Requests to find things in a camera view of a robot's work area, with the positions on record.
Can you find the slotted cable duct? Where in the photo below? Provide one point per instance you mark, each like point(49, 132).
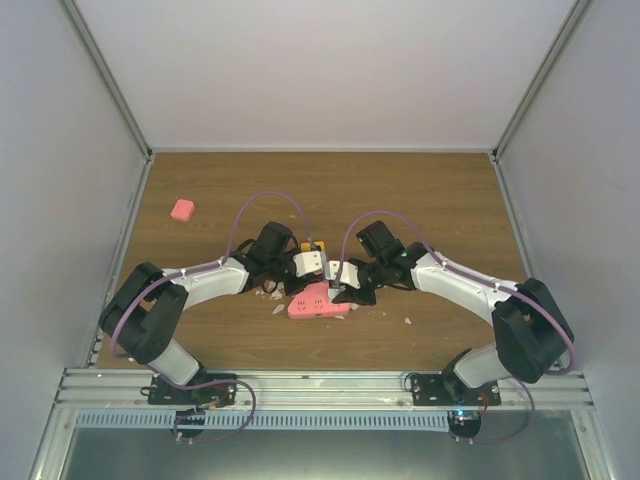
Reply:
point(268, 420)

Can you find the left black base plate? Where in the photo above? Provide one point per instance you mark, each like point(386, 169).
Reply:
point(159, 392)

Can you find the yellow cube socket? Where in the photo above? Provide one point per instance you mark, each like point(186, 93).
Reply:
point(312, 246)

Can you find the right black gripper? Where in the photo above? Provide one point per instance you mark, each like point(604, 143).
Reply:
point(353, 296)

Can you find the pink triangular power strip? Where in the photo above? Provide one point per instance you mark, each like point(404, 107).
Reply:
point(314, 302)

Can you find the white USB charger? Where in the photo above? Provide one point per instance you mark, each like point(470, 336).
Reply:
point(335, 291)

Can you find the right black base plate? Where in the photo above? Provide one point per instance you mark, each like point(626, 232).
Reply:
point(429, 390)

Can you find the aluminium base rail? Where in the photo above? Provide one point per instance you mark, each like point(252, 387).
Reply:
point(301, 390)

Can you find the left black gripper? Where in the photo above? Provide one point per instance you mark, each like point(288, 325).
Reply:
point(293, 289)

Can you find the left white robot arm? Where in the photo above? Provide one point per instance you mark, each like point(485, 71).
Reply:
point(143, 315)

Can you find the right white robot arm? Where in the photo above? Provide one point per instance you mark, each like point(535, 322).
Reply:
point(531, 335)

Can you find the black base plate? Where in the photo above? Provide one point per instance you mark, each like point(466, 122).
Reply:
point(159, 392)
point(429, 390)

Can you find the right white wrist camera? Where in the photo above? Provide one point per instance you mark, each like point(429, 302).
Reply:
point(345, 273)

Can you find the pink rectangular plug adapter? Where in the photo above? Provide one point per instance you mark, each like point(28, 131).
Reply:
point(182, 210)

